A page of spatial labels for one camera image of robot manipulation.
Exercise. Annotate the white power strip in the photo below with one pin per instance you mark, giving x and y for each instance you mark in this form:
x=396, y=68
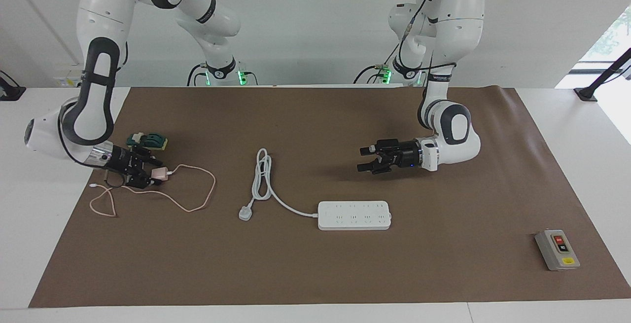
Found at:
x=355, y=216

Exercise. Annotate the grey on off switch box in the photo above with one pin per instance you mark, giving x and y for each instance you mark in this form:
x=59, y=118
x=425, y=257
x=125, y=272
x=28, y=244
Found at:
x=557, y=250

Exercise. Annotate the pink usb charger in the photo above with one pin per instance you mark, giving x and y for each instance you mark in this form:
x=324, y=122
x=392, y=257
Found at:
x=160, y=174

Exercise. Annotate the brown paper table mat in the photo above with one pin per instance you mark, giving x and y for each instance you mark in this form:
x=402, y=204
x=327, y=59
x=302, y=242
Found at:
x=345, y=273

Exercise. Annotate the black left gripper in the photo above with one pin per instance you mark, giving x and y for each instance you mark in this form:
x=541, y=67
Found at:
x=402, y=154

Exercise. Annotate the green rectangular block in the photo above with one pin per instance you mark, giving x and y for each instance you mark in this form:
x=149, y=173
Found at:
x=155, y=140

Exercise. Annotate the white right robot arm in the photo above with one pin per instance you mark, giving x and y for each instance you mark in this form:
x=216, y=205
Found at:
x=103, y=7

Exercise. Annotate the bright window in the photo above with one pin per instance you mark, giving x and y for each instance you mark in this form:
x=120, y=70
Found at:
x=611, y=42

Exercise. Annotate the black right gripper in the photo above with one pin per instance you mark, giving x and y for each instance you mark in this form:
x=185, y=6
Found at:
x=121, y=161

